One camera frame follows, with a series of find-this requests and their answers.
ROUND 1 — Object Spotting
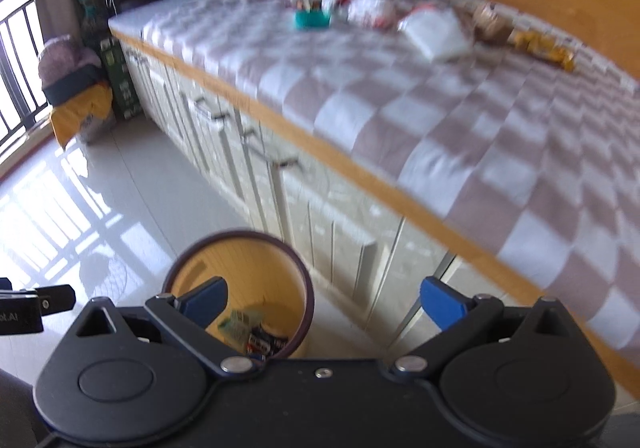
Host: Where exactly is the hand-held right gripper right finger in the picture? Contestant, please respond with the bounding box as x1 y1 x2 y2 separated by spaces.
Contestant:
392 276 583 377

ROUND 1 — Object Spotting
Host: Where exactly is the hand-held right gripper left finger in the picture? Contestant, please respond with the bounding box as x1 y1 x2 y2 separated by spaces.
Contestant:
75 276 257 377

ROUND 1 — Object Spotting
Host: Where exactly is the green white packet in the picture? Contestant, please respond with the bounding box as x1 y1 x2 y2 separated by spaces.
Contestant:
217 309 264 345

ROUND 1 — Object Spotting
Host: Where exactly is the beige waste bin purple rim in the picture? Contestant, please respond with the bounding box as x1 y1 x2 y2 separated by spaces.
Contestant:
162 230 316 361

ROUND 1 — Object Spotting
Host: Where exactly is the dark blue wrapper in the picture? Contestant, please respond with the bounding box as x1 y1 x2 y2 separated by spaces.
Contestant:
246 327 290 360

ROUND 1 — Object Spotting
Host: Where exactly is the white plastic bag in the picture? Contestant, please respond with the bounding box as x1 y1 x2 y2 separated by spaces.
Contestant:
398 8 474 62

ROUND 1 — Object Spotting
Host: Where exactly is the yellow snack packet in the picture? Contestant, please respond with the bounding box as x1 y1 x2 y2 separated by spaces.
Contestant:
509 26 577 73

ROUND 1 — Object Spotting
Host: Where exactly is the brown cardboard piece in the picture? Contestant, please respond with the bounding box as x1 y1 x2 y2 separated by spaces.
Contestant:
471 2 517 47

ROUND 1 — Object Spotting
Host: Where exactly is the teal plastic container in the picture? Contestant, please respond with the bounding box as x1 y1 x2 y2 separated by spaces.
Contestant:
294 8 332 32

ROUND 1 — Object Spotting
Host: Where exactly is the white bag red print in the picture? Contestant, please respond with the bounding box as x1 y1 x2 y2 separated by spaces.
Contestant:
346 0 399 30

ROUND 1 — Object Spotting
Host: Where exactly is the person's grey trouser leg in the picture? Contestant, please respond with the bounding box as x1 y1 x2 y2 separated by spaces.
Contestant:
0 368 37 448

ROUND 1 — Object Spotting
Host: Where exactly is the yellow white sack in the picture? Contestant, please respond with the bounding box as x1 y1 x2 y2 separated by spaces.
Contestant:
49 82 119 149

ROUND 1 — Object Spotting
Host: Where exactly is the checkered blanket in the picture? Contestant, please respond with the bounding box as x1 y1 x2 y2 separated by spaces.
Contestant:
142 0 640 346

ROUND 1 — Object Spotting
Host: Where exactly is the dark plastic basin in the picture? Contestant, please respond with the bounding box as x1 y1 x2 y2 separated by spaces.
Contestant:
41 66 109 107

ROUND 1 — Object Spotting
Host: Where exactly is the green cardboard box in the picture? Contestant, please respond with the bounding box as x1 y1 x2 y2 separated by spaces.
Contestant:
97 36 144 122

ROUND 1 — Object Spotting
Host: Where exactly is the black balcony railing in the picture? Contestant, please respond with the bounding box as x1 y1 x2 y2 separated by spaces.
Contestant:
0 0 52 151

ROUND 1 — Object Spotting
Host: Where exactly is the pink cloth bundle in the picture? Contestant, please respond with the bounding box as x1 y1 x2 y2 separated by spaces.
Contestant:
37 34 104 89

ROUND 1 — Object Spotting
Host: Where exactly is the metal cabinet handle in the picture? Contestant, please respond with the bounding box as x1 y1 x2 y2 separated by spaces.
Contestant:
194 96 232 123
241 132 302 167

